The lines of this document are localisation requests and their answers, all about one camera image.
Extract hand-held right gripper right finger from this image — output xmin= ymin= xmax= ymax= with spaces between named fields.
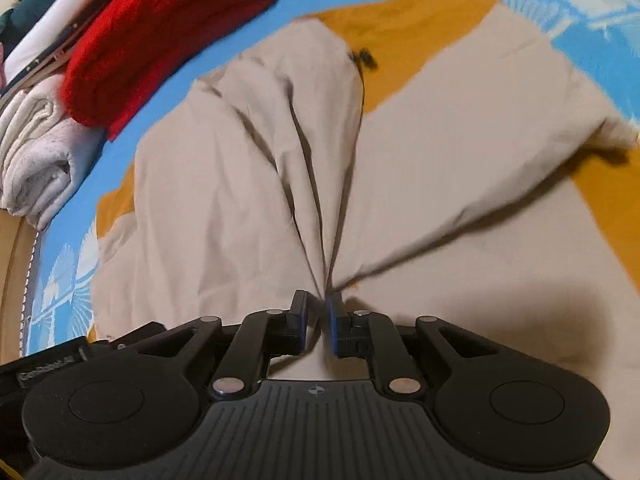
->
xmin=326 ymin=294 xmax=501 ymax=399

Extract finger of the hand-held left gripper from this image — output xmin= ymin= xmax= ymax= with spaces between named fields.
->
xmin=87 ymin=320 xmax=169 ymax=359

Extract dark and white folded clothes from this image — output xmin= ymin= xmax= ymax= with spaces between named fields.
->
xmin=7 ymin=0 xmax=133 ymax=78

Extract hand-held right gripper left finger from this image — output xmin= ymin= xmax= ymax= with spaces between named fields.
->
xmin=135 ymin=290 xmax=308 ymax=397

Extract wooden bed headboard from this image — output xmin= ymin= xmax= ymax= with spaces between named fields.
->
xmin=0 ymin=209 xmax=40 ymax=363

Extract red folded blanket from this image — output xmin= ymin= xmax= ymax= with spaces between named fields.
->
xmin=60 ymin=0 xmax=286 ymax=142

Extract navy patterned folded blanket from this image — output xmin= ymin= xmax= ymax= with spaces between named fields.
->
xmin=0 ymin=7 xmax=108 ymax=98

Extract white folded quilt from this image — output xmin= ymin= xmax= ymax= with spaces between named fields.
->
xmin=0 ymin=79 xmax=110 ymax=232

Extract beige and yellow jacket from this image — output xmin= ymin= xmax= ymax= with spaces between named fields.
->
xmin=87 ymin=0 xmax=640 ymax=382

